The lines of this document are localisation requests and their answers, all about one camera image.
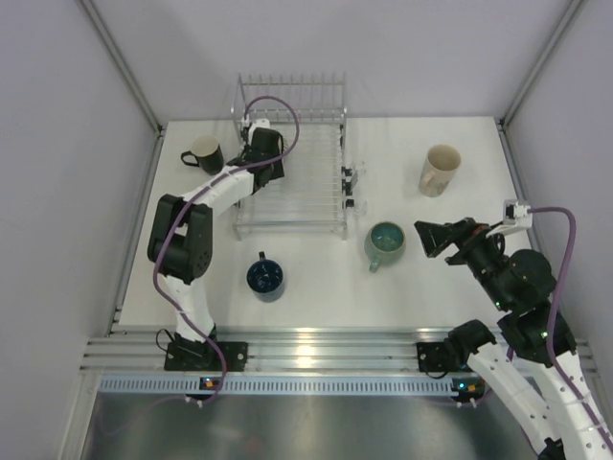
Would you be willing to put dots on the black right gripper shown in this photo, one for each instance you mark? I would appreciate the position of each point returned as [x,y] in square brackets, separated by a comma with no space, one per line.
[436,236]

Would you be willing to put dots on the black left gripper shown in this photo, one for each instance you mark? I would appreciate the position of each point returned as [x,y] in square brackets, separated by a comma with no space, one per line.
[277,172]

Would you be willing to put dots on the green ceramic mug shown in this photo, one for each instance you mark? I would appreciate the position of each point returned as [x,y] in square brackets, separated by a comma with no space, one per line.
[384,245]

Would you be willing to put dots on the tall cream painted mug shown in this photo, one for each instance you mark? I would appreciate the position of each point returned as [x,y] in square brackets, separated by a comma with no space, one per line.
[439,168]

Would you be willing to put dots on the dark blue mug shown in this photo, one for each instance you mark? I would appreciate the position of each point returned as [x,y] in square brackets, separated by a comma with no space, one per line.
[265,277]

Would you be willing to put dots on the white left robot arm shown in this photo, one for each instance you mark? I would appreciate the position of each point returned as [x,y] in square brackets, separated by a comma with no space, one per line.
[181,239]

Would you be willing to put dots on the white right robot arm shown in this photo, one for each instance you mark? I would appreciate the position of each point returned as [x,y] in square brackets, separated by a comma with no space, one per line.
[536,371]

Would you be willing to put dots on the clear acrylic dish rack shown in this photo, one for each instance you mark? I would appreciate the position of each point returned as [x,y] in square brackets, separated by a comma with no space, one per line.
[317,190]

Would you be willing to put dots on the black mug cream interior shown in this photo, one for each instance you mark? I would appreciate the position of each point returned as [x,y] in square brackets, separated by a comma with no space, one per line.
[205,153]

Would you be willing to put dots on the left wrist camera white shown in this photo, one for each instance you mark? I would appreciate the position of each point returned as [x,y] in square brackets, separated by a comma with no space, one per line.
[249,124]

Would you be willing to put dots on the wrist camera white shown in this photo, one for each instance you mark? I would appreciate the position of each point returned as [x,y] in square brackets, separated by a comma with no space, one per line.
[517,218]
[249,124]

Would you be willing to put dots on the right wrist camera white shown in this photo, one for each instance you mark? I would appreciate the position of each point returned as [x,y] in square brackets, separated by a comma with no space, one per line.
[517,218]

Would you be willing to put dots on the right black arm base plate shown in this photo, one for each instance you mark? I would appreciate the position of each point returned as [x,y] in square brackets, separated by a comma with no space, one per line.
[434,360]

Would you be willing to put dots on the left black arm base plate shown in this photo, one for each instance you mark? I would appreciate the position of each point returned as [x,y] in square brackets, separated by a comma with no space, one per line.
[184,355]

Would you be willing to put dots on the aluminium mounting rail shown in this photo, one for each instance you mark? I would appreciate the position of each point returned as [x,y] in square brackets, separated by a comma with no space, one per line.
[275,351]

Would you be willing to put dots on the grey slotted cable duct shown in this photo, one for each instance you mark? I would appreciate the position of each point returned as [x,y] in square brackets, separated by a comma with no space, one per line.
[285,386]

